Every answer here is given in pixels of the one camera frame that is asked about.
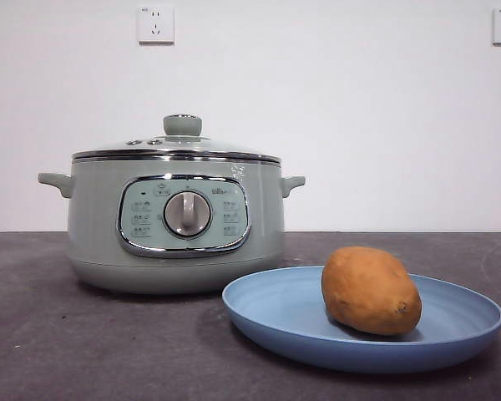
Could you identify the blue round plate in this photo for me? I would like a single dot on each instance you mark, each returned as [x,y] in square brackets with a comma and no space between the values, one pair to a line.
[275,309]

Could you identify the brown potato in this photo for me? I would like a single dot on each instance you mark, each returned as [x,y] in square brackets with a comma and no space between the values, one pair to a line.
[369,292]

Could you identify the pale green electric steamer pot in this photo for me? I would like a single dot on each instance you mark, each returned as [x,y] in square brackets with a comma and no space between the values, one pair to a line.
[96,217]

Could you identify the glass lid with green knob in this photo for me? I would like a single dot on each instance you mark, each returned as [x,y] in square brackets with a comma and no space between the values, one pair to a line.
[183,124]

